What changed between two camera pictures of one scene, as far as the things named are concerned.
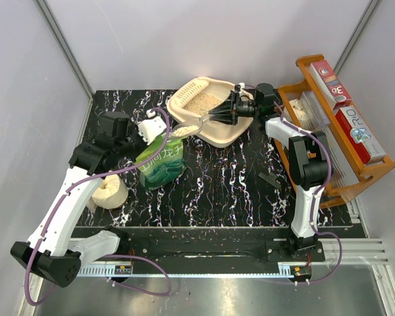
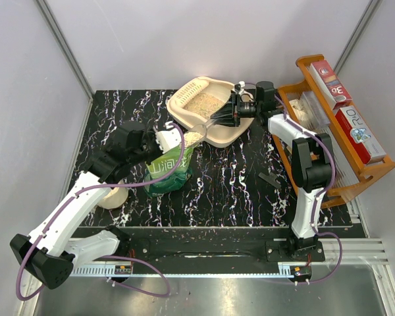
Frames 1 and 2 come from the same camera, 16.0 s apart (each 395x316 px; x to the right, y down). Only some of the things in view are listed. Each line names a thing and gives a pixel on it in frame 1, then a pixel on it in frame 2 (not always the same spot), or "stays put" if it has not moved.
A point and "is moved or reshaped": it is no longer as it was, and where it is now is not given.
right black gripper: x=228 y=110 stays put
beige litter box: x=194 y=99 stays put
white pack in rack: x=301 y=112 stays put
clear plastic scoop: x=189 y=128 -> x=193 y=137
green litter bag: x=166 y=168 is moved or reshaped
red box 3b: x=332 y=89 stays put
